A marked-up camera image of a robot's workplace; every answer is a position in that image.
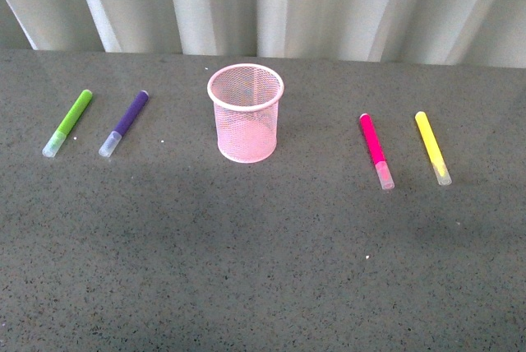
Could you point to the pink highlighter pen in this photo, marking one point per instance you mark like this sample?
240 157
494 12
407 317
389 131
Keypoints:
376 152

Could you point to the purple highlighter pen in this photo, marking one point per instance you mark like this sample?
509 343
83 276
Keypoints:
124 124

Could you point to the pink mesh pen cup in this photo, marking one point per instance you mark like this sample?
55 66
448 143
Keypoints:
246 105

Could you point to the yellow highlighter pen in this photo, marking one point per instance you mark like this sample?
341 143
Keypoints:
433 150

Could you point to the green highlighter pen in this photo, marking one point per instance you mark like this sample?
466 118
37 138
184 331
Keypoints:
67 124

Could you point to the white pleated curtain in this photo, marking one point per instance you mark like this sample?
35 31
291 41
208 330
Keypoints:
478 32

